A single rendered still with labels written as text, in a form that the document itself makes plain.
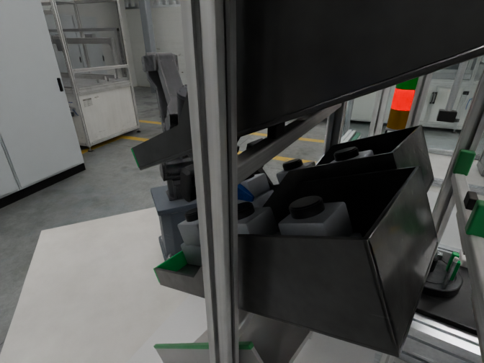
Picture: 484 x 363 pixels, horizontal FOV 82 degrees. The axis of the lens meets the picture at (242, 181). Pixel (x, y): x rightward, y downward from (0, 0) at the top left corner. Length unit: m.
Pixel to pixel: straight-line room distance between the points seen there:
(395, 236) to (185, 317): 0.64
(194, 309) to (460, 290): 0.62
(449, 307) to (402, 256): 0.56
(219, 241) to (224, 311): 0.06
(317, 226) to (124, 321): 0.65
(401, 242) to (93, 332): 0.72
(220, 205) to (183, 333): 0.60
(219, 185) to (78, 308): 0.75
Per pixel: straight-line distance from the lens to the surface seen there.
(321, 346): 0.74
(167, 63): 0.71
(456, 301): 0.79
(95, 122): 4.83
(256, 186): 0.45
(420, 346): 0.74
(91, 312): 0.86
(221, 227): 0.18
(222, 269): 0.20
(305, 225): 0.23
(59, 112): 3.80
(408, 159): 0.34
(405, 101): 0.83
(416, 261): 0.24
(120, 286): 0.89
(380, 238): 0.18
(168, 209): 0.79
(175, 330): 0.76
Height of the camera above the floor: 1.46
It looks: 26 degrees down
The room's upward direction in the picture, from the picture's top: straight up
